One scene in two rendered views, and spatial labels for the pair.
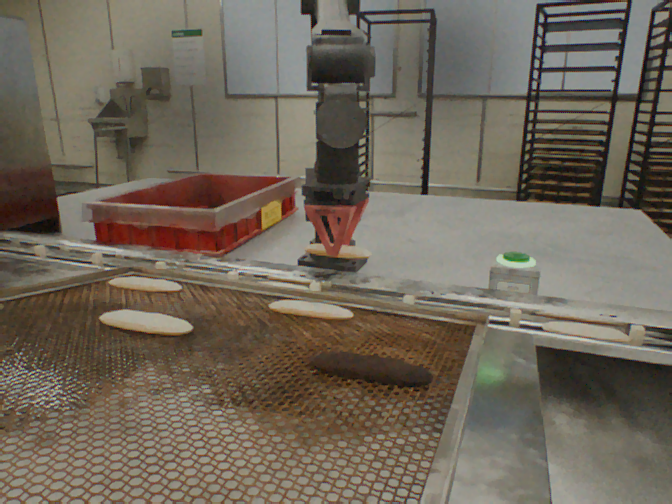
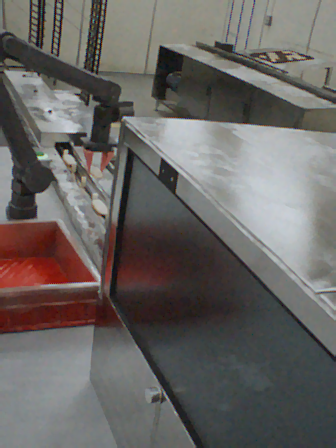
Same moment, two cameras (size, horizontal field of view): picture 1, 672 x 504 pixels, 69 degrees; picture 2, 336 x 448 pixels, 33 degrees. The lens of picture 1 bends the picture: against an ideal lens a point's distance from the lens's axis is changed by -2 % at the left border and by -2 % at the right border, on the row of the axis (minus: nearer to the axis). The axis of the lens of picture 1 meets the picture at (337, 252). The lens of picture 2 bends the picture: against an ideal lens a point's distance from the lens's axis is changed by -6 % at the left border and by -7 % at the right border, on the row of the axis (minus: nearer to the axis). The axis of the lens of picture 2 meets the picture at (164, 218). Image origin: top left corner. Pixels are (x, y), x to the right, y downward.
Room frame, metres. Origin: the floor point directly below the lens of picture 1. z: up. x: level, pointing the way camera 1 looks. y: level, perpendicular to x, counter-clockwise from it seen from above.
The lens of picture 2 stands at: (1.69, 1.33, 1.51)
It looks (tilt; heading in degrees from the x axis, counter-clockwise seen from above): 22 degrees down; 225
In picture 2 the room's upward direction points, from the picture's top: 9 degrees clockwise
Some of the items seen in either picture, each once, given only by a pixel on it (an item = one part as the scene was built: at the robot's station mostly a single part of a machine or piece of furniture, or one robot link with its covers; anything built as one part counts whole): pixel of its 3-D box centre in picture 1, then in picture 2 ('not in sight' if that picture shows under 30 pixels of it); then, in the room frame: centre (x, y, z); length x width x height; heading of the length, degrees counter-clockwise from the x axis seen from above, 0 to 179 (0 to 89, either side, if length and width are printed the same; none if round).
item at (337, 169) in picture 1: (337, 167); (100, 134); (0.66, 0.00, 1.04); 0.10 x 0.07 x 0.07; 160
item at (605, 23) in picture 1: (567, 133); not in sight; (3.82, -1.75, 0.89); 0.60 x 0.59 x 1.78; 62
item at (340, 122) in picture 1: (341, 94); (114, 103); (0.62, -0.01, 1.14); 0.11 x 0.09 x 0.12; 2
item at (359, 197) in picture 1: (339, 218); (94, 157); (0.67, 0.00, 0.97); 0.07 x 0.07 x 0.09; 70
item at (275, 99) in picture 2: not in sight; (264, 102); (-2.96, -2.17, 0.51); 3.00 x 1.26 x 1.03; 70
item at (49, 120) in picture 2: not in sight; (37, 102); (0.29, -1.01, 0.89); 1.25 x 0.18 x 0.09; 70
